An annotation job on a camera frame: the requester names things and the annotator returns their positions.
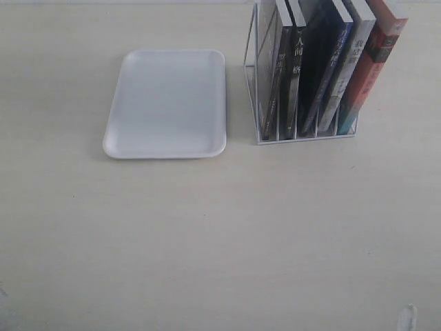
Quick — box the dark blue moon book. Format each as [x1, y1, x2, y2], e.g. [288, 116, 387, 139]
[298, 0, 353, 137]

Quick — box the dark grey leftmost book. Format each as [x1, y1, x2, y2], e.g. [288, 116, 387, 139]
[256, 1, 293, 140]

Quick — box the black spine book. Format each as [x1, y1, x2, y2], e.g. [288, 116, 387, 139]
[280, 1, 307, 139]

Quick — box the grey white spine book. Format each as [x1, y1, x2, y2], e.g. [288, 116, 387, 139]
[318, 0, 376, 133]

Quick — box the pink red spine book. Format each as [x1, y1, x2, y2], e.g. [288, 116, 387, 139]
[337, 1, 409, 135]

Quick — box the white rectangular tray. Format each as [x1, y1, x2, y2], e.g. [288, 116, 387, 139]
[102, 49, 227, 159]

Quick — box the white object at table edge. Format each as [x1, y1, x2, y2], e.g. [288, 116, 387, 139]
[397, 304, 418, 331]

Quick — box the white wire book rack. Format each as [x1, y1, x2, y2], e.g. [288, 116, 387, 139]
[243, 1, 338, 145]

